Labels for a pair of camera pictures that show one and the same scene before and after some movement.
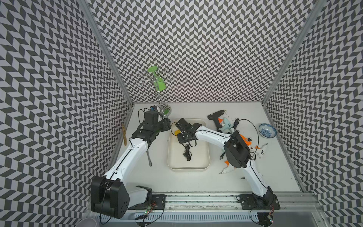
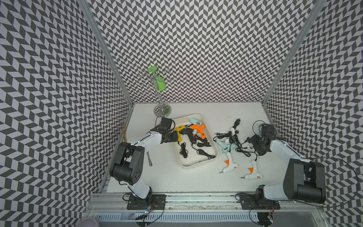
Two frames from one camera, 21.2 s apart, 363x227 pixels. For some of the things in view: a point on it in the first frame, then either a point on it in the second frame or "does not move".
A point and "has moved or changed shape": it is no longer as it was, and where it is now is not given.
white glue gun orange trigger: (229, 168) does not move
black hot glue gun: (215, 116) has moved or changed shape
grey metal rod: (149, 158) does not move
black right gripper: (180, 140) → (253, 140)
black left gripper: (166, 122) → (175, 138)
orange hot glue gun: (247, 141) has moved or changed shape
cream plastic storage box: (200, 161) has moved or changed shape
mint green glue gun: (226, 128) → (195, 121)
